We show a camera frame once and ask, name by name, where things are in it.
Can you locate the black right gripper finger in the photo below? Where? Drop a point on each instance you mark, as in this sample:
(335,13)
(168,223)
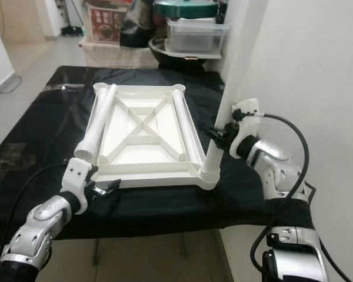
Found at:
(217,140)

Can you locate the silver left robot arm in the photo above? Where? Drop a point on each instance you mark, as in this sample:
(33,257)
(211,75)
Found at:
(41,226)

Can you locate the white plastic children table top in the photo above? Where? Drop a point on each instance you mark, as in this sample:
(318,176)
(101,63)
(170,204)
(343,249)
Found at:
(144,154)

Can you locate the black glossy tablecloth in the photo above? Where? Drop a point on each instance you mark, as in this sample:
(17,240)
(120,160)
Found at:
(59,111)

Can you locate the black wok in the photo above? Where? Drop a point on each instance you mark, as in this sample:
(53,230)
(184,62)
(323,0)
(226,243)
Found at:
(167,56)

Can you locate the clear plastic storage container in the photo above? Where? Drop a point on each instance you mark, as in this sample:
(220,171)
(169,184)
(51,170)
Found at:
(194,38)

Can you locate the clear tape strip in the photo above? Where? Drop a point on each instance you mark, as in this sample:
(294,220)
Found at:
(65,87)

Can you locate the patterned beige bench cover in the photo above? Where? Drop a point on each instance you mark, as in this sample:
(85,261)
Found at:
(117,57)

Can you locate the green pot lid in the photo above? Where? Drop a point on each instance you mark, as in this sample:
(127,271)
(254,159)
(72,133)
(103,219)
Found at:
(185,9)

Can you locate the black plastic bag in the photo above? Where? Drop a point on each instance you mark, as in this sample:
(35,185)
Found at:
(138,26)

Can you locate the storage box with orange lid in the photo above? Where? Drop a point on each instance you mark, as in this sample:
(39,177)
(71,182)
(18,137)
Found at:
(103,26)

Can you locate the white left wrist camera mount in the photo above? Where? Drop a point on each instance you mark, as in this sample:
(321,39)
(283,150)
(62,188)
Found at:
(76,176)

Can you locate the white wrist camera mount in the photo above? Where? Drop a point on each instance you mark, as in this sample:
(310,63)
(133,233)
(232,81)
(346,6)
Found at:
(76,176)
(247,108)

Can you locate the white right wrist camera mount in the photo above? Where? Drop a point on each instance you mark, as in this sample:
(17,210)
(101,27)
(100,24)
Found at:
(247,108)

